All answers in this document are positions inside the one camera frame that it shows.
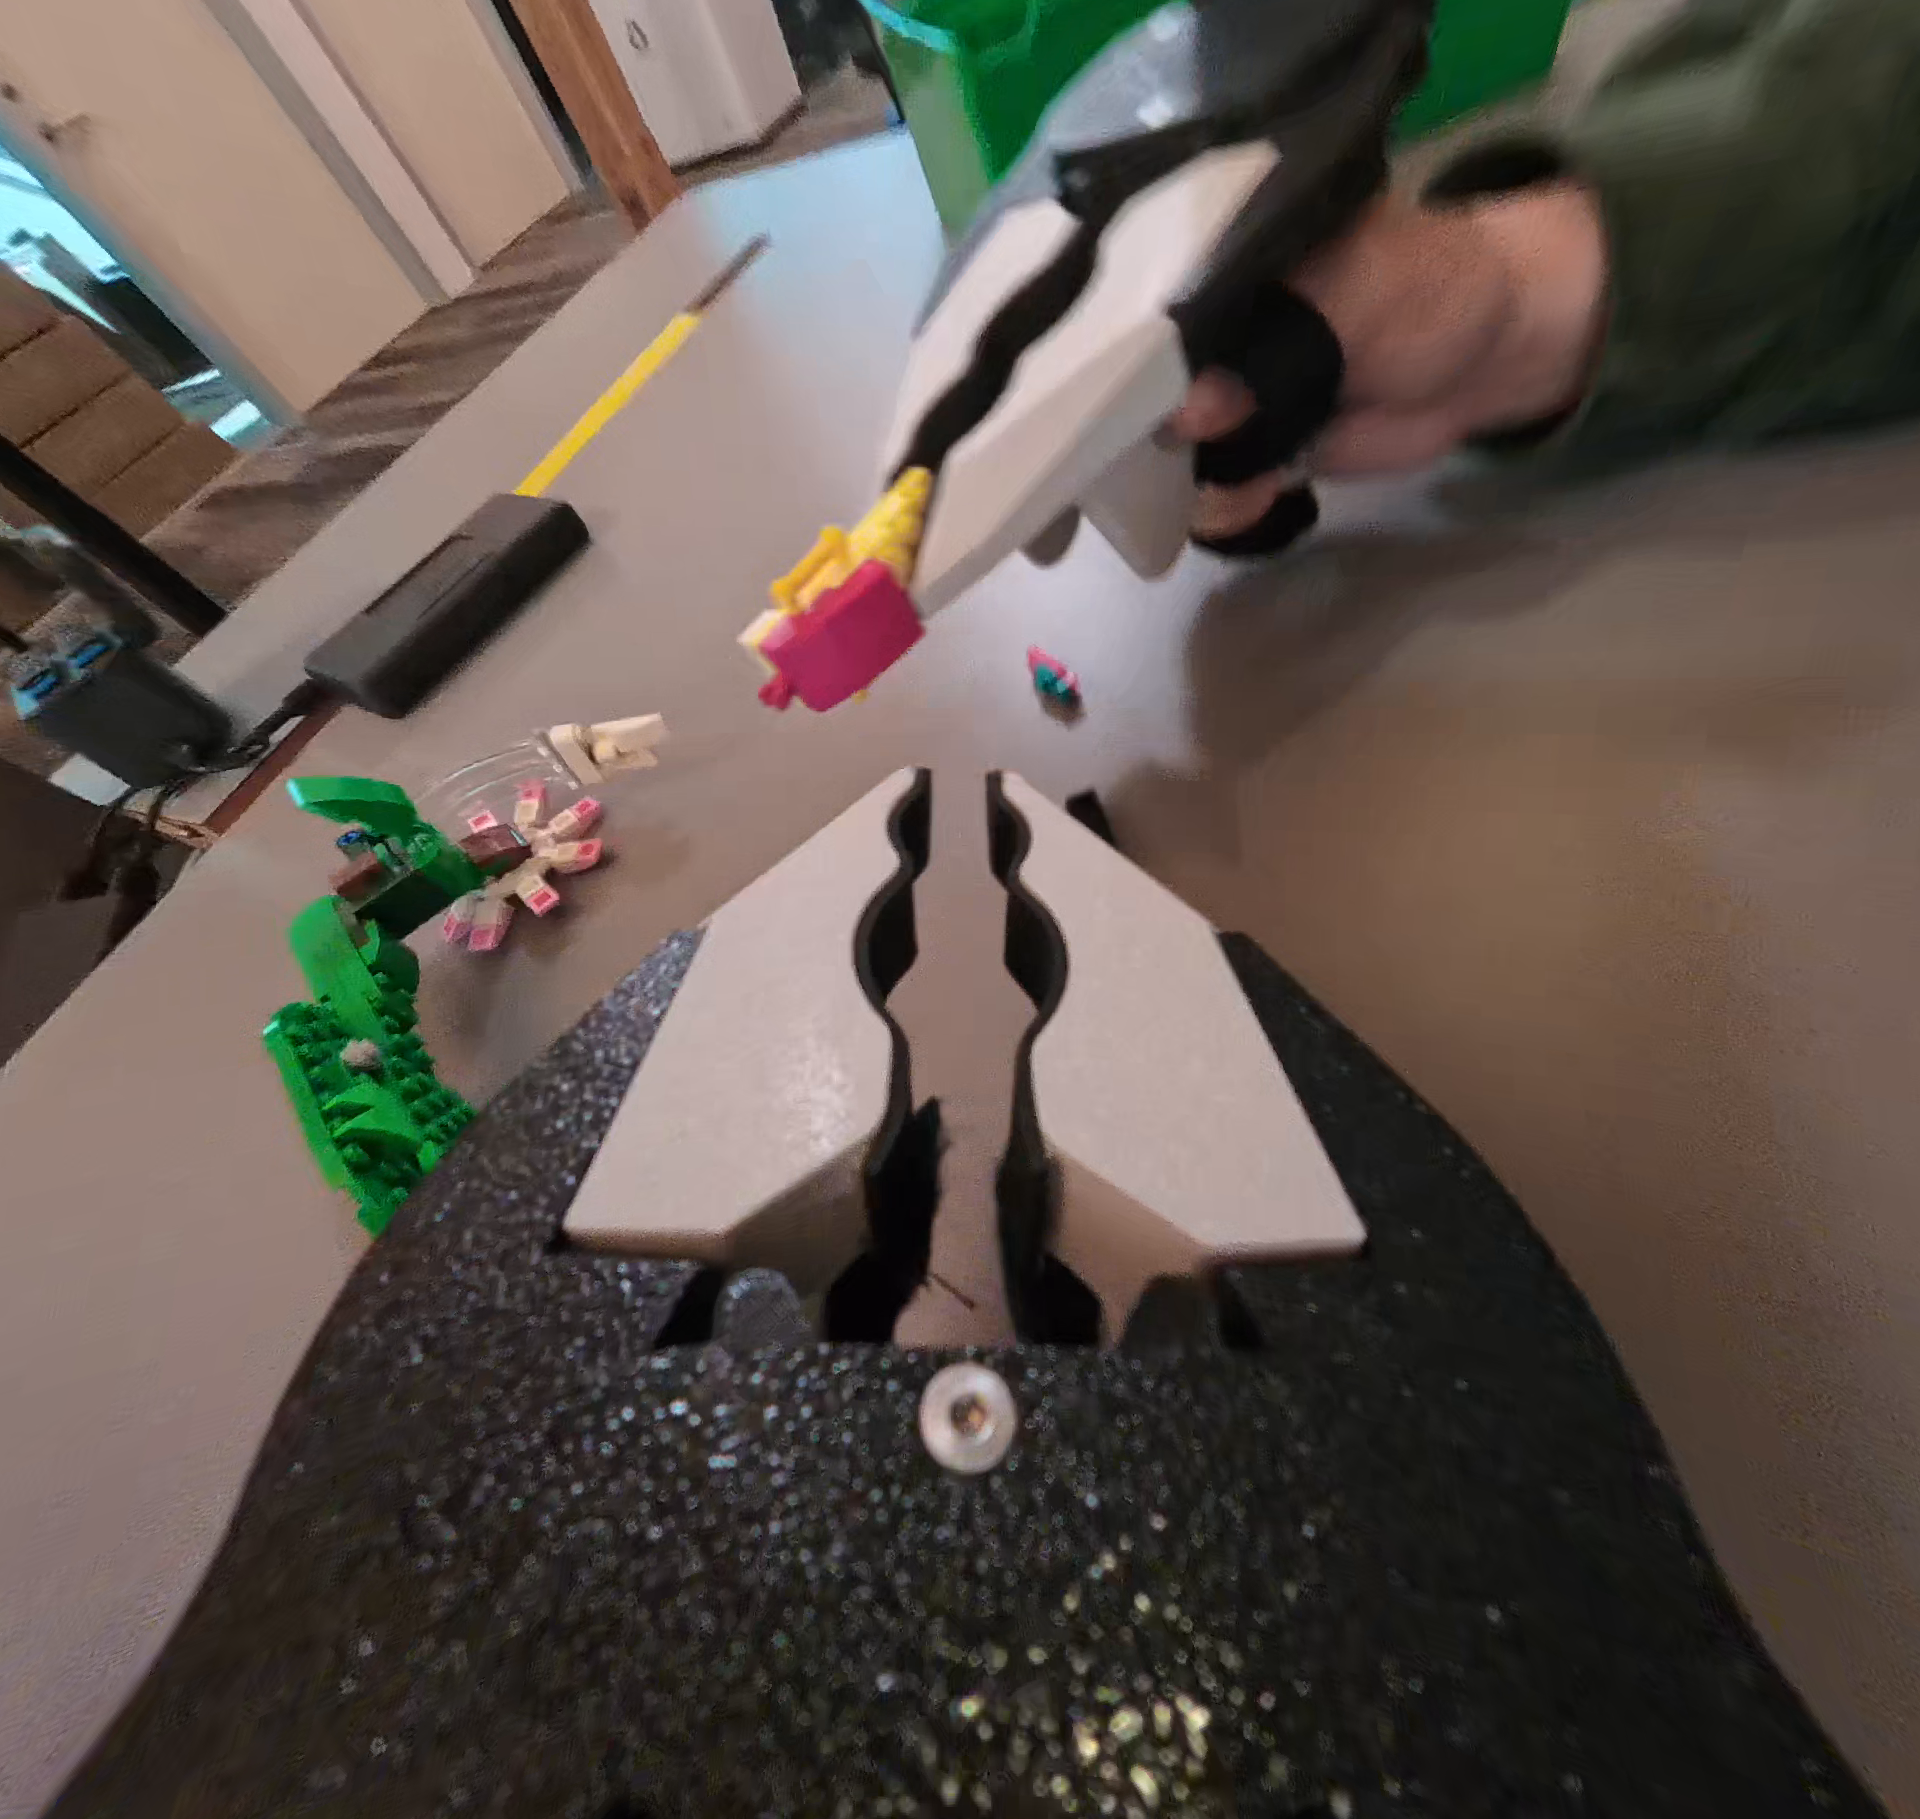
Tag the small pink and teal lego piece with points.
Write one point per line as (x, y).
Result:
(1056, 680)

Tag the green lego plant build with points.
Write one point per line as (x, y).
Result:
(367, 1041)

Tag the white recycling bins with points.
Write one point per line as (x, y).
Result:
(690, 18)

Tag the dark usb hub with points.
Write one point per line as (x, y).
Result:
(121, 710)

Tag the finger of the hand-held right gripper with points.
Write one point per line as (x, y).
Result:
(1096, 365)
(959, 304)

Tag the person's right forearm green sleeve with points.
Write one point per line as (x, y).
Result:
(1740, 170)

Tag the yellow tape strip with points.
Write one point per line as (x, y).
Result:
(615, 402)

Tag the pink and white lego flower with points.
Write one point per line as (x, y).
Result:
(527, 867)

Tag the black power adapter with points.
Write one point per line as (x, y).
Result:
(450, 603)

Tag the white cabinet doors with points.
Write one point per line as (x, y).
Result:
(299, 122)

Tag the wooden post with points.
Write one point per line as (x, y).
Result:
(579, 63)

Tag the yellow and magenta lego piece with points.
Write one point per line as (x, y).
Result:
(841, 634)

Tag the cardboard boxes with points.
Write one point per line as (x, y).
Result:
(90, 410)

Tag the white lego hinge piece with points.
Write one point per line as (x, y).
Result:
(610, 746)

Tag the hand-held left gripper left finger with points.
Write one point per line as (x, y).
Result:
(749, 1068)

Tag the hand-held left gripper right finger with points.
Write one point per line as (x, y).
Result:
(1171, 1068)

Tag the clear curved lego piece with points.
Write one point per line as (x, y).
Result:
(481, 769)

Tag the green plastic bin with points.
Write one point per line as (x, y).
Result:
(1035, 3)

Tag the person's right hand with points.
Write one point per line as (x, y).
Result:
(1473, 320)

